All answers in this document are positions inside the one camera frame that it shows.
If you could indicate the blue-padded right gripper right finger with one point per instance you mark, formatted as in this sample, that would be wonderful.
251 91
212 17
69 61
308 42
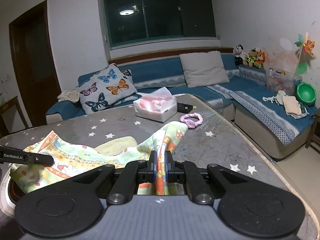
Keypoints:
188 174

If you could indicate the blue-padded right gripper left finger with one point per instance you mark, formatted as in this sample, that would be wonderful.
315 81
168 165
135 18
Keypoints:
127 180

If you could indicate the colourful patterned children's shirt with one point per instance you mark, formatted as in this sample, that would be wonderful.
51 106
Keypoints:
71 159

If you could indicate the dark wooden side table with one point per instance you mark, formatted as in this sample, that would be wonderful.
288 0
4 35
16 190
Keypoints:
12 118

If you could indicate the grey star tablecloth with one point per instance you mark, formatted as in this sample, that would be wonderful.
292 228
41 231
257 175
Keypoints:
252 200

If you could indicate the pink tissue pack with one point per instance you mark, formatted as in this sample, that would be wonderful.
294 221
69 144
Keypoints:
159 105

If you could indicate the dark wooden door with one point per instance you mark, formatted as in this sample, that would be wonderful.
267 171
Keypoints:
33 63

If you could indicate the white lace cloth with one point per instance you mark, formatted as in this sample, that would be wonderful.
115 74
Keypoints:
69 95

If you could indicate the butterfly print cushion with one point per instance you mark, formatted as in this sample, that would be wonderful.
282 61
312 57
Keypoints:
106 88

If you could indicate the beige cushion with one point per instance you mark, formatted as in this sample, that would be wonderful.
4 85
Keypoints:
203 69

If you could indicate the blue sofa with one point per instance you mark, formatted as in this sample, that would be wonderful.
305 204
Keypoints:
240 100

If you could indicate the panda plush toy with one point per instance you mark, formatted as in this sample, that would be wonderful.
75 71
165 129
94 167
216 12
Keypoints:
238 54

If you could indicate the folded beige cloths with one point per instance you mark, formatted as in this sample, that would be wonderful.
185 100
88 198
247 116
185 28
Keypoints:
292 107

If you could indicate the brown bear plush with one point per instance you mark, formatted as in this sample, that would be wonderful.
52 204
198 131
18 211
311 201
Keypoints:
251 58

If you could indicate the clear plastic storage box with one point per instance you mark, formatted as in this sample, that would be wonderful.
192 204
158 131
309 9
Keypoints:
282 80

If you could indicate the orange plush toy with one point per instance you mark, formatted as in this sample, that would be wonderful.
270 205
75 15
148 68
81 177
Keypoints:
259 63

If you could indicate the green plastic bowl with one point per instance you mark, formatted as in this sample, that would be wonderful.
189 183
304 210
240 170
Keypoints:
306 94

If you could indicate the dark window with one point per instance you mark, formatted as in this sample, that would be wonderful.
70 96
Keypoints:
133 21

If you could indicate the colourful pinwheel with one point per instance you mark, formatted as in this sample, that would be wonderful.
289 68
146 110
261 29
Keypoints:
305 45

